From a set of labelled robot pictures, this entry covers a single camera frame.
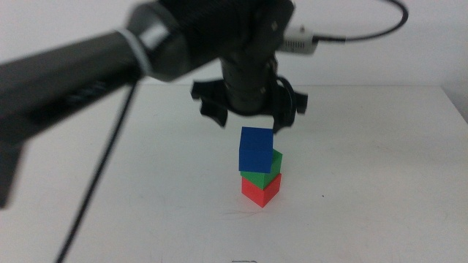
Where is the blue cube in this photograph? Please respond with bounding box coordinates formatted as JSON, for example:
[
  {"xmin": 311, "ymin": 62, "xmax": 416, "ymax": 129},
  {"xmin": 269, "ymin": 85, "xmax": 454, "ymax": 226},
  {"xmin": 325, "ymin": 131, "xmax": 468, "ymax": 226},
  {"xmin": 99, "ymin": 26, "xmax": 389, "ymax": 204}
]
[{"xmin": 238, "ymin": 126, "xmax": 275, "ymax": 174}]

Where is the green cube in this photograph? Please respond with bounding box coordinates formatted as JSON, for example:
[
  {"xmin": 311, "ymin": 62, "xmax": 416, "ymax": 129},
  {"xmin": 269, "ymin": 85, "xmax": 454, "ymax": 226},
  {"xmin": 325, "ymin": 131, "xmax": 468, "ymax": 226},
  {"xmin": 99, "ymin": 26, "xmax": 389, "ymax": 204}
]
[{"xmin": 240, "ymin": 148, "xmax": 284, "ymax": 191}]

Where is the red cube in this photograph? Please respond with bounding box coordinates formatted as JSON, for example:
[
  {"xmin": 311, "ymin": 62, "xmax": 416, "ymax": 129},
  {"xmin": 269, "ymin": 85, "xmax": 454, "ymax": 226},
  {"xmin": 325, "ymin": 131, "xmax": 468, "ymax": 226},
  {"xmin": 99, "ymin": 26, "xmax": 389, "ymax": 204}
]
[{"xmin": 241, "ymin": 172, "xmax": 283, "ymax": 209}]

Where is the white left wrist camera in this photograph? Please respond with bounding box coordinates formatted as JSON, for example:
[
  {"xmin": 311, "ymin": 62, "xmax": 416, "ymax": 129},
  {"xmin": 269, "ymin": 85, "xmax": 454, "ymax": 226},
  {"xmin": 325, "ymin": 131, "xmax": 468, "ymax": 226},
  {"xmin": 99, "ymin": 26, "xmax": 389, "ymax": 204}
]
[{"xmin": 279, "ymin": 26, "xmax": 320, "ymax": 56}]

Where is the thin black left camera cable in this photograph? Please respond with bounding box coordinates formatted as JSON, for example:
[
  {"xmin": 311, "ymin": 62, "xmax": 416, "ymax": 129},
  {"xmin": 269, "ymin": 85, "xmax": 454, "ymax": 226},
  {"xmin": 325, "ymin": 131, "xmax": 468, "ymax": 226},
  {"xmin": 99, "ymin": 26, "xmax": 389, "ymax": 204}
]
[{"xmin": 275, "ymin": 0, "xmax": 410, "ymax": 123}]

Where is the braided black left arm cable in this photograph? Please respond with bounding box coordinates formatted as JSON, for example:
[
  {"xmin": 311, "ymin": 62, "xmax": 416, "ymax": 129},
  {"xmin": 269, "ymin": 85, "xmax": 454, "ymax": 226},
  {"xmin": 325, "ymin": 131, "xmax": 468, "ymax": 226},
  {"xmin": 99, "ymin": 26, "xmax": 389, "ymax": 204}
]
[{"xmin": 53, "ymin": 80, "xmax": 139, "ymax": 263}]

